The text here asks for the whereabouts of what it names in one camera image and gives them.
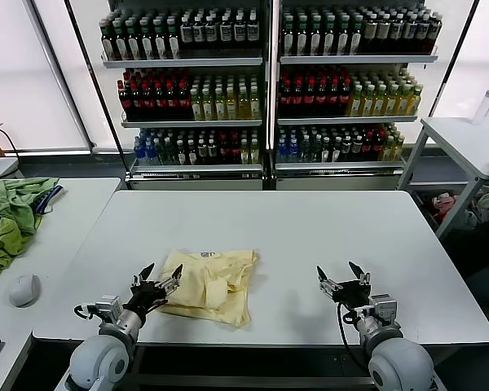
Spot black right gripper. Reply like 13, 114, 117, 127
316, 261, 372, 313

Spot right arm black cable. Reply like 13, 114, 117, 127
336, 303, 366, 358

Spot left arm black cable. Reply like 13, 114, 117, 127
73, 303, 99, 321

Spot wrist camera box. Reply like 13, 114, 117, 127
368, 293, 399, 323
93, 295, 121, 323

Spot green garment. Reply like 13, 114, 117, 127
0, 177, 62, 283

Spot pink red cloth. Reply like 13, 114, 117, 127
431, 193, 460, 221

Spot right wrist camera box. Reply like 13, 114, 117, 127
368, 293, 399, 323

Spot pale yellow t-shirt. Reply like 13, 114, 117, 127
154, 247, 262, 329

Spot navy striped garment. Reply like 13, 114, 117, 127
32, 185, 66, 215

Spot grey side table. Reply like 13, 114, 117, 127
397, 116, 489, 241

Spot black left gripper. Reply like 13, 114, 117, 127
125, 262, 184, 314

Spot tan label dark bottle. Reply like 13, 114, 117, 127
377, 15, 391, 54
416, 15, 430, 54
403, 15, 417, 54
390, 15, 404, 54
428, 15, 442, 54
363, 15, 378, 54

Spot grey window mullion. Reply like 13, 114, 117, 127
30, 0, 97, 154

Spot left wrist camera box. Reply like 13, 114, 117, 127
93, 295, 121, 323

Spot thin black cable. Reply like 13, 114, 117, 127
0, 125, 25, 180

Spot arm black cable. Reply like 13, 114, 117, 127
336, 303, 366, 358
73, 303, 99, 321

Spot slim black pole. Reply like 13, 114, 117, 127
64, 0, 130, 182
427, 0, 482, 120

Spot metal bottle shelf rack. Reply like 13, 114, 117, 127
99, 0, 272, 191
271, 0, 440, 191

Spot white computer mouse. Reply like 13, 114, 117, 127
7, 273, 42, 309

